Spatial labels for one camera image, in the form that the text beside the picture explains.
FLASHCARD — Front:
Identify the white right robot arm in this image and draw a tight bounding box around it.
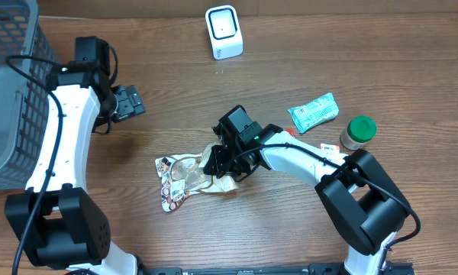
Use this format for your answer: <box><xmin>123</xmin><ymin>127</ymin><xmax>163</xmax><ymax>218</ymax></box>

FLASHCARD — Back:
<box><xmin>204</xmin><ymin>105</ymin><xmax>416</xmax><ymax>274</ymax></box>

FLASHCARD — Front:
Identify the orange small carton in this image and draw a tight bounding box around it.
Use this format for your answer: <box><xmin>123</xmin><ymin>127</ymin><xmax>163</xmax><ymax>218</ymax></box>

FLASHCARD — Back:
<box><xmin>320</xmin><ymin>143</ymin><xmax>340</xmax><ymax>153</ymax></box>

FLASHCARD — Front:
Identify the beige cookie bag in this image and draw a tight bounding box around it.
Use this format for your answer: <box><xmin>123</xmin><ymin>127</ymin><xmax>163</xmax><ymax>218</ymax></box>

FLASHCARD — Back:
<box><xmin>155</xmin><ymin>141</ymin><xmax>238</xmax><ymax>212</ymax></box>

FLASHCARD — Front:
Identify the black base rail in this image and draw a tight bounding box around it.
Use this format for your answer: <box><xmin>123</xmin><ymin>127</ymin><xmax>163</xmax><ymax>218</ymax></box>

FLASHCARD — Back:
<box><xmin>140</xmin><ymin>261</ymin><xmax>415</xmax><ymax>275</ymax></box>

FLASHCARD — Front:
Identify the grey plastic mesh basket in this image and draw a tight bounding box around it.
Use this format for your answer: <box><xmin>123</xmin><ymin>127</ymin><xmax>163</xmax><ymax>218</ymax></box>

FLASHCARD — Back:
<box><xmin>0</xmin><ymin>0</ymin><xmax>57</xmax><ymax>189</ymax></box>

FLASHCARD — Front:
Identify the white barcode scanner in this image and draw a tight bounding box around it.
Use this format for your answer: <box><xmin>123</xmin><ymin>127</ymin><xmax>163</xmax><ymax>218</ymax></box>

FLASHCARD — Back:
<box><xmin>205</xmin><ymin>5</ymin><xmax>244</xmax><ymax>60</ymax></box>

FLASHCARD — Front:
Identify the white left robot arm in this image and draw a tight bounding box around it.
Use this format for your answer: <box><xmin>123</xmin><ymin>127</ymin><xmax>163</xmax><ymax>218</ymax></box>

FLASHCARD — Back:
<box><xmin>5</xmin><ymin>36</ymin><xmax>147</xmax><ymax>275</ymax></box>

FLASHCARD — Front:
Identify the red snack bar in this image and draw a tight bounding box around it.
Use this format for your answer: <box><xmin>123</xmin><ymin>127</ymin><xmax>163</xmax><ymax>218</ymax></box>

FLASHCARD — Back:
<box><xmin>285</xmin><ymin>128</ymin><xmax>295</xmax><ymax>138</ymax></box>

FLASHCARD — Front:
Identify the teal snack packet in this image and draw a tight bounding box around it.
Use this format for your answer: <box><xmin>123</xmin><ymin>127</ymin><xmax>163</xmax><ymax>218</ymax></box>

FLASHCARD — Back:
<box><xmin>288</xmin><ymin>92</ymin><xmax>339</xmax><ymax>134</ymax></box>

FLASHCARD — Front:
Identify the green lid jar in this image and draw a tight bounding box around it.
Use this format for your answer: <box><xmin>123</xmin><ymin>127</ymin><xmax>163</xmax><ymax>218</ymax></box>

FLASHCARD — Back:
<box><xmin>340</xmin><ymin>115</ymin><xmax>377</xmax><ymax>150</ymax></box>

